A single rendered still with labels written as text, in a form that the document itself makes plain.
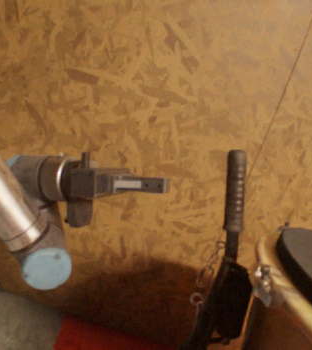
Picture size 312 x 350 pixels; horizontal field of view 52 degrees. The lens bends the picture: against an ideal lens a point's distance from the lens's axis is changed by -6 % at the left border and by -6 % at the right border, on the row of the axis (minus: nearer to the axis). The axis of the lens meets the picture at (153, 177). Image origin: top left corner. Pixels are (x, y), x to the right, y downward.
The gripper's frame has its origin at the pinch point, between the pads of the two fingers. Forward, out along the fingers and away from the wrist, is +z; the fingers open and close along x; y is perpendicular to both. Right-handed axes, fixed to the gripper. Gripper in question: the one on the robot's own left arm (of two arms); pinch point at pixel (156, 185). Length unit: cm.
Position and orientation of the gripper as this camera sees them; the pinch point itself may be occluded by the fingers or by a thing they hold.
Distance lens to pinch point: 58.2
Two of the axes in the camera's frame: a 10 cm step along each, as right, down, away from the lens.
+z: 9.3, 0.6, -3.7
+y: 0.4, -10.0, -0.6
